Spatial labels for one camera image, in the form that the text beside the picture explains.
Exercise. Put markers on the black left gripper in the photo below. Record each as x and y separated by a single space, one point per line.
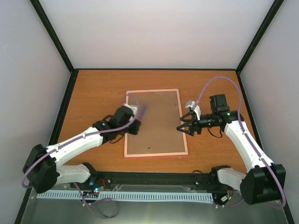
134 130

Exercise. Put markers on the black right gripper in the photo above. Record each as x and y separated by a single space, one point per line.
190 126

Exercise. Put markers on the pink picture frame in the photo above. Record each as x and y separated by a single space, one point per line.
157 135

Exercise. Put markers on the purple red screwdriver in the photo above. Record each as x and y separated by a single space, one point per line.
142 113

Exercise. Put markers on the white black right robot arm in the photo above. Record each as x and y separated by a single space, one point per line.
264 180

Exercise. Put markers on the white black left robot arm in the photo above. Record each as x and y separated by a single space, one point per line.
46 167

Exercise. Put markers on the grey metal front plate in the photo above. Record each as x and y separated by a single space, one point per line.
56 211

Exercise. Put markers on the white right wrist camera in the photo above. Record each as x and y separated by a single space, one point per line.
193 109

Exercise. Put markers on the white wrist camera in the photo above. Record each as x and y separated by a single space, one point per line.
134 108
193 109

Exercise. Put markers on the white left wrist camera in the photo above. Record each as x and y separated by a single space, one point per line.
134 108

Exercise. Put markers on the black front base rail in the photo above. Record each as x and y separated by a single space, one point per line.
108 180

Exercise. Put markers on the black table edge rail back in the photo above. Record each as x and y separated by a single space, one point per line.
187 69

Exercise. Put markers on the light blue slotted cable duct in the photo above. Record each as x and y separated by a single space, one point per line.
128 196

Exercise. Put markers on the black table edge rail left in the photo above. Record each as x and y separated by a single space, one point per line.
63 108

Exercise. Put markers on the black enclosure post right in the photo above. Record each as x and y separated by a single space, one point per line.
259 34

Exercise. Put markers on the black enclosure post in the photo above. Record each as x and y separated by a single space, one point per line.
52 34
259 34

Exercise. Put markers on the black enclosure post left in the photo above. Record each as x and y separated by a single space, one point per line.
52 34

